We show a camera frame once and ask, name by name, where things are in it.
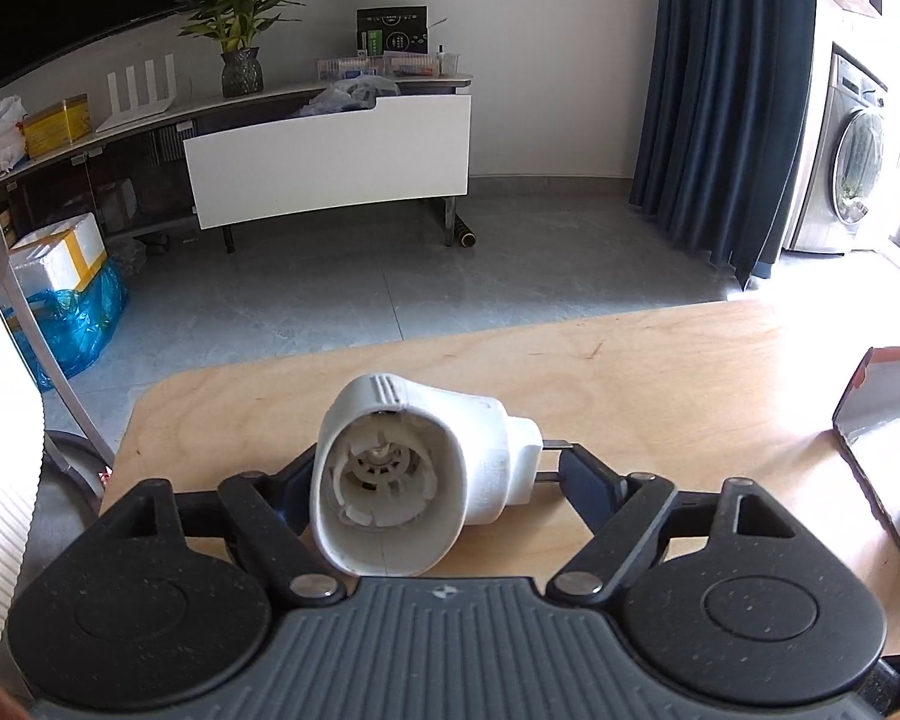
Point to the washing machine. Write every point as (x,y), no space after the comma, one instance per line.
(844,183)

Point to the potted bamboo plant dark vase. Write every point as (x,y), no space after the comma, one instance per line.
(234,27)

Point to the yellow box on console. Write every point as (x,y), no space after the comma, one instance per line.
(58,126)

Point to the orange-rimmed cardboard tray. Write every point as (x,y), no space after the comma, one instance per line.
(867,423)

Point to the white yellow carton box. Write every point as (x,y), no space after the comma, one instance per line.
(63,256)

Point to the white wifi router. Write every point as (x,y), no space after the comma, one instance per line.
(139,92)

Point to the oval dark-top side table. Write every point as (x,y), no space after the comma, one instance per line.
(23,440)

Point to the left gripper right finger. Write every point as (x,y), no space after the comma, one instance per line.
(594,490)

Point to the white green-logo plug device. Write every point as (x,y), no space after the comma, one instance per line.
(401,468)

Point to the white TV console cabinet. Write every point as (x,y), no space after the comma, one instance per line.
(251,158)

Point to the black green display box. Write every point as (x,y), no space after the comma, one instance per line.
(392,29)

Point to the blue plastic bag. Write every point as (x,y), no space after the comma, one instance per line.
(78,324)

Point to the dark blue curtain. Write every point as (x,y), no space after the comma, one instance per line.
(723,126)

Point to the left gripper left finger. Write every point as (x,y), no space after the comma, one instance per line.
(288,491)

